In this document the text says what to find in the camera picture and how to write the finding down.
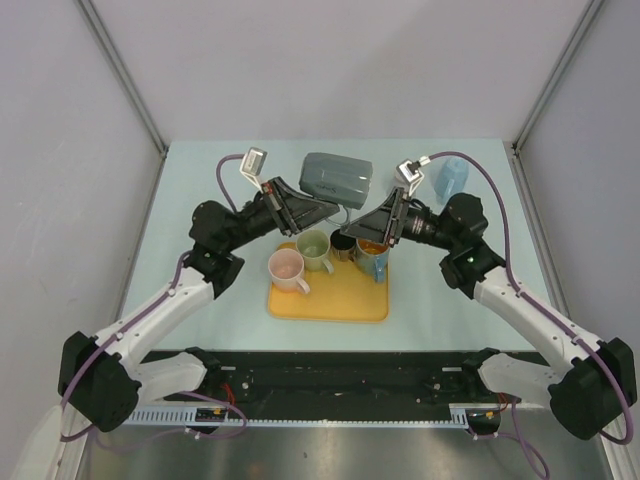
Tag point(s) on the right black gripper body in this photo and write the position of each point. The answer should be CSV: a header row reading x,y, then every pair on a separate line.
x,y
398,233

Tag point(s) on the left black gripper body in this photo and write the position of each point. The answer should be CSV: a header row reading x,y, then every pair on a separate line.
x,y
277,209

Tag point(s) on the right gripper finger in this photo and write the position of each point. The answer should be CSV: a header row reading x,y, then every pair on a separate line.
x,y
386,211
372,231

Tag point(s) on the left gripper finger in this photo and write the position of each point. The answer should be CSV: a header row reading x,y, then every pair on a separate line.
x,y
298,200
310,213

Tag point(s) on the blue butterfly mug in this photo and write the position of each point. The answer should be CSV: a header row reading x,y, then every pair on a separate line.
x,y
372,259

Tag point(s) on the light green mug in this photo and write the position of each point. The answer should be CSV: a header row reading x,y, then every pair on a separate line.
x,y
314,246

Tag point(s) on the brown dark mug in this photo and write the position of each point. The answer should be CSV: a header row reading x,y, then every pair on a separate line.
x,y
343,247

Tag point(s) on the dark grey mug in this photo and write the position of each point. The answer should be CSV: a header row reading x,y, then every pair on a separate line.
x,y
338,179

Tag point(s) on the pink mug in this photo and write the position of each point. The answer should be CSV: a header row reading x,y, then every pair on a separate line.
x,y
287,271

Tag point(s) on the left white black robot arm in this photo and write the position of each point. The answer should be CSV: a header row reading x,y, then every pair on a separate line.
x,y
104,377

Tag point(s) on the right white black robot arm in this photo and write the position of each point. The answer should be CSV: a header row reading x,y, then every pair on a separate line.
x,y
585,382

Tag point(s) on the light blue mug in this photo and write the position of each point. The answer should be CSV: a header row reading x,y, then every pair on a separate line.
x,y
451,179

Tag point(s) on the yellow tray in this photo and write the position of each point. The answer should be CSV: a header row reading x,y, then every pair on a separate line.
x,y
347,295

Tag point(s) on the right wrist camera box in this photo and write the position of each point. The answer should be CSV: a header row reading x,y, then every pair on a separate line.
x,y
409,174

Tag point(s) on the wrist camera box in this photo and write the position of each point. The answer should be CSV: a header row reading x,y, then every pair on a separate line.
x,y
409,174
252,164

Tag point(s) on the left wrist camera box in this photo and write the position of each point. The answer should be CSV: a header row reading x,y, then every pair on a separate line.
x,y
252,164

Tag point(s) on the right aluminium frame post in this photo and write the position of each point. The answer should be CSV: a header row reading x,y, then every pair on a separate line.
x,y
568,54

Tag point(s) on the aluminium frame post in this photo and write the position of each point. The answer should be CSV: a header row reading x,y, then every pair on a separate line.
x,y
568,54
116,62

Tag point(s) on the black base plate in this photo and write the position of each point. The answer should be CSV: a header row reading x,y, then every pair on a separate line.
x,y
340,386

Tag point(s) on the white cable duct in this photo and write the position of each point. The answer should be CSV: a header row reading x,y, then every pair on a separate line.
x,y
209,417

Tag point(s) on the left aluminium frame post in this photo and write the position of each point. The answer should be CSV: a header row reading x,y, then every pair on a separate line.
x,y
116,62

